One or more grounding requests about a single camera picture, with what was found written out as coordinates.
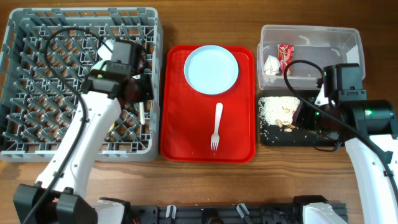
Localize red serving tray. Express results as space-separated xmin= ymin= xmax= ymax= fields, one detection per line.
xmin=160 ymin=45 xmax=256 ymax=164

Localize grey dishwasher rack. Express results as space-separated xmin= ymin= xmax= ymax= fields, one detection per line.
xmin=1 ymin=7 xmax=164 ymax=162

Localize white tissue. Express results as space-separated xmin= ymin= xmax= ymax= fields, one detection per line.
xmin=264 ymin=55 xmax=280 ymax=83

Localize rice and peanut shells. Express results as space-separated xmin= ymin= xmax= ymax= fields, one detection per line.
xmin=258 ymin=96 xmax=300 ymax=133

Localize red snack wrapper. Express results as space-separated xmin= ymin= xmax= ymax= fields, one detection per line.
xmin=277 ymin=44 xmax=294 ymax=75

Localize light blue plate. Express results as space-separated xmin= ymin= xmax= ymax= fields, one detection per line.
xmin=183 ymin=45 xmax=239 ymax=95

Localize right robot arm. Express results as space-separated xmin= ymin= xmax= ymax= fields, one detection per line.
xmin=288 ymin=63 xmax=397 ymax=223

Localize light blue bowl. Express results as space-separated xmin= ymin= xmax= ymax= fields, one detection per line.
xmin=98 ymin=40 xmax=114 ymax=60

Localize white plastic spoon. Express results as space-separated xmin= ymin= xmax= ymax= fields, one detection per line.
xmin=139 ymin=102 xmax=146 ymax=125

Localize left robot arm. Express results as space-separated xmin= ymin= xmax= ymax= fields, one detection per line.
xmin=13 ymin=40 xmax=154 ymax=223

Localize black tray bin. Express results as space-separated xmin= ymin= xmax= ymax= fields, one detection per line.
xmin=257 ymin=89 xmax=338 ymax=147

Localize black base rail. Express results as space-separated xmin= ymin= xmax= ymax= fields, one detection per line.
xmin=131 ymin=203 xmax=304 ymax=224

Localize white plastic fork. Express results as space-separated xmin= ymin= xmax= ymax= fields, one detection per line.
xmin=211 ymin=103 xmax=223 ymax=151

